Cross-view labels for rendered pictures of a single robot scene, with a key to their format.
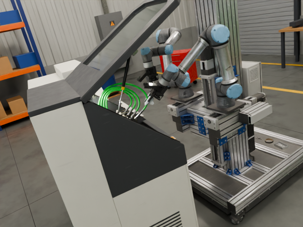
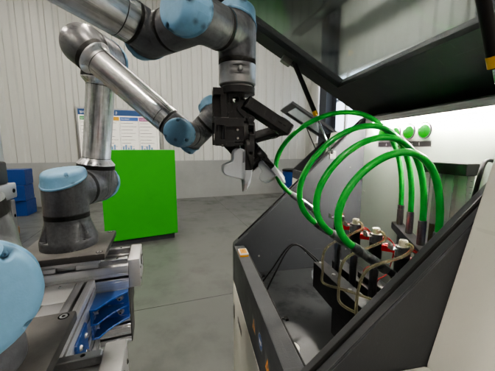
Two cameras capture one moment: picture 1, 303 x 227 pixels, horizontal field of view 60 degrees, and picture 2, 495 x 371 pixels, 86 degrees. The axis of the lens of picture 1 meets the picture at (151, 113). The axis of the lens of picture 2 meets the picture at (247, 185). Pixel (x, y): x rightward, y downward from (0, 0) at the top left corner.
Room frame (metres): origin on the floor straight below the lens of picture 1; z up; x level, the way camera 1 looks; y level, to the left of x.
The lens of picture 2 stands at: (2.63, 0.06, 1.33)
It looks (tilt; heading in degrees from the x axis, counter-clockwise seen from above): 8 degrees down; 190
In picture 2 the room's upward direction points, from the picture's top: straight up
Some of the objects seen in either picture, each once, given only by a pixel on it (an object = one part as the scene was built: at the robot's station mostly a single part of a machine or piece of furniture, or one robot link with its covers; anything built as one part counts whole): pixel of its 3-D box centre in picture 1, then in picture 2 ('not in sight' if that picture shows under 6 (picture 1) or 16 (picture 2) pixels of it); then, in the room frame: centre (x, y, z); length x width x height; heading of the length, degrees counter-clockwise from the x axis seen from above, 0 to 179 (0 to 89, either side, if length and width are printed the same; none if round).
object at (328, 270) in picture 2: not in sight; (359, 315); (1.97, 0.23, 0.91); 0.34 x 0.10 x 0.15; 21
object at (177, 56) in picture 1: (179, 69); not in sight; (6.21, -0.88, 0.43); 0.70 x 0.46 x 0.86; 54
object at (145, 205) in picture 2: not in sight; (138, 193); (-1.00, -2.26, 0.65); 0.95 x 0.86 x 1.30; 127
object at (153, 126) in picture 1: (161, 138); (257, 311); (1.94, -0.03, 0.87); 0.62 x 0.04 x 0.16; 21
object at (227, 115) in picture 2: (151, 74); (233, 118); (2.08, -0.06, 1.39); 0.09 x 0.08 x 0.12; 111
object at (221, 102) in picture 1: (225, 98); (68, 228); (1.96, -0.60, 1.09); 0.15 x 0.15 x 0.10
